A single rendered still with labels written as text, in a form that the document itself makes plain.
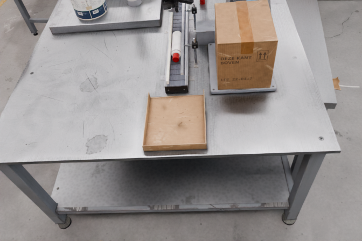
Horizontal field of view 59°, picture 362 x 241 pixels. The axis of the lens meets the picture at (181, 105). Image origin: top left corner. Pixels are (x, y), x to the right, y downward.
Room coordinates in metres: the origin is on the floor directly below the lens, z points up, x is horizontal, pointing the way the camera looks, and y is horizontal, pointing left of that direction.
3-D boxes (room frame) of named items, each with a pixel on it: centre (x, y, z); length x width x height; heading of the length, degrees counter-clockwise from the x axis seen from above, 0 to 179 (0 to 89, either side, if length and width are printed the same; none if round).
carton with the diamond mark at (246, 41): (1.14, -0.32, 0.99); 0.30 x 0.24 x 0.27; 172
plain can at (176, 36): (1.30, -0.02, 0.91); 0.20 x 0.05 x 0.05; 172
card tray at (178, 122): (0.88, 0.03, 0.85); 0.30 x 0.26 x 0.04; 173
